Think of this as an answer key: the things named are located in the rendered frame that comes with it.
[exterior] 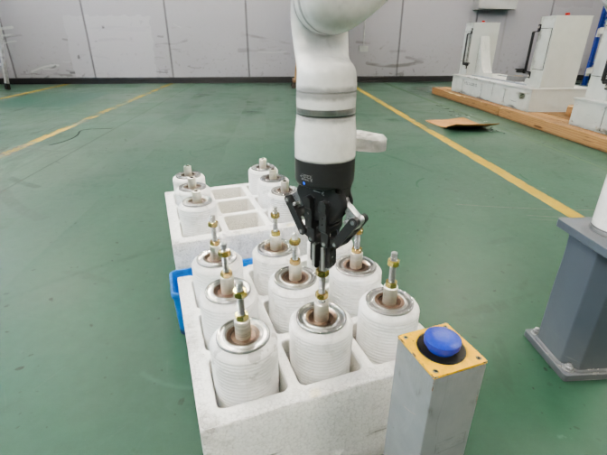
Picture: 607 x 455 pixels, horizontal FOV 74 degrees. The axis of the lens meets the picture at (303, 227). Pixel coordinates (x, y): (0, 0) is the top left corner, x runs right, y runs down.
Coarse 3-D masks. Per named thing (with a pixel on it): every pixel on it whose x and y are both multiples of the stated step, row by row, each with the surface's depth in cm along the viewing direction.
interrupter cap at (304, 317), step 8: (304, 304) 63; (312, 304) 63; (304, 312) 61; (312, 312) 61; (336, 312) 61; (344, 312) 61; (296, 320) 59; (304, 320) 59; (312, 320) 60; (328, 320) 60; (336, 320) 59; (344, 320) 59; (304, 328) 58; (312, 328) 58; (320, 328) 58; (328, 328) 58; (336, 328) 58
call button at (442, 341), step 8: (432, 328) 46; (440, 328) 46; (424, 336) 45; (432, 336) 45; (440, 336) 45; (448, 336) 45; (456, 336) 45; (432, 344) 44; (440, 344) 44; (448, 344) 44; (456, 344) 44; (432, 352) 44; (440, 352) 43; (448, 352) 43; (456, 352) 43
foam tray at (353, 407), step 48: (192, 288) 80; (192, 336) 67; (288, 336) 67; (192, 384) 58; (288, 384) 58; (336, 384) 58; (384, 384) 60; (240, 432) 53; (288, 432) 57; (336, 432) 60; (384, 432) 65
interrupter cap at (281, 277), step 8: (280, 272) 72; (288, 272) 72; (304, 272) 72; (312, 272) 72; (280, 280) 69; (288, 280) 70; (304, 280) 69; (312, 280) 69; (288, 288) 67; (296, 288) 67; (304, 288) 67
